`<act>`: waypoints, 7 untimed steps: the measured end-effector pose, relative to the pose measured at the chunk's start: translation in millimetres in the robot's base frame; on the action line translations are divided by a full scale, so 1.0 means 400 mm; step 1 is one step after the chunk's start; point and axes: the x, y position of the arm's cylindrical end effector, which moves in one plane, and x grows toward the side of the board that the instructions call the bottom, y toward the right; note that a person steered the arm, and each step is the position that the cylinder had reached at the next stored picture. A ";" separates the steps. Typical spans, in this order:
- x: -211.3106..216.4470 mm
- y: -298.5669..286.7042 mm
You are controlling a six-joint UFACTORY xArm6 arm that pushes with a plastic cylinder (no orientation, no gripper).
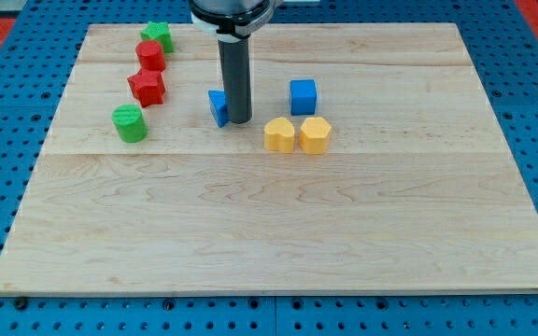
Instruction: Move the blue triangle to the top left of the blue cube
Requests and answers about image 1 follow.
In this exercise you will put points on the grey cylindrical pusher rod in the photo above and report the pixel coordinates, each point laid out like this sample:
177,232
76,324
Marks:
234,62

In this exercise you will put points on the blue triangle block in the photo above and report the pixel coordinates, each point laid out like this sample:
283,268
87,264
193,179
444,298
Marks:
218,107

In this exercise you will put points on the blue cube block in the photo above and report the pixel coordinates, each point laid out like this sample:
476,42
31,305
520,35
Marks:
303,97

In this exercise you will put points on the green star block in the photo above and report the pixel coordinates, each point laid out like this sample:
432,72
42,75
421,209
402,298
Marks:
160,32

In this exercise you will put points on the red cylinder block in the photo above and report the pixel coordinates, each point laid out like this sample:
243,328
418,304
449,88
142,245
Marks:
150,55

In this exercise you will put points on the yellow heart block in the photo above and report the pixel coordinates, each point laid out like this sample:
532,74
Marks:
279,135

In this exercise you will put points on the red star block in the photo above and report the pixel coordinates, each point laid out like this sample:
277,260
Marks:
147,87

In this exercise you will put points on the yellow hexagon block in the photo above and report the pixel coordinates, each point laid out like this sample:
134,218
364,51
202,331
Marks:
315,135

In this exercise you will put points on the green cylinder block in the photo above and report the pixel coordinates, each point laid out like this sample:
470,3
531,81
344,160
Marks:
129,123

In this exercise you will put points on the wooden board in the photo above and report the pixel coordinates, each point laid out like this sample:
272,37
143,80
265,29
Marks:
417,193

